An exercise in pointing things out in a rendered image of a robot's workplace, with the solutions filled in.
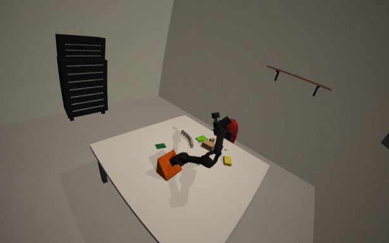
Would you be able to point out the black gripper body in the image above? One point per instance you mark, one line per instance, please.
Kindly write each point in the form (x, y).
(215, 116)

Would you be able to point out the yellow rectangular block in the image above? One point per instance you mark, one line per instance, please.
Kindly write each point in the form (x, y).
(227, 160)

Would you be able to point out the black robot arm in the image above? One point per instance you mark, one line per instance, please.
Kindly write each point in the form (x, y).
(221, 131)

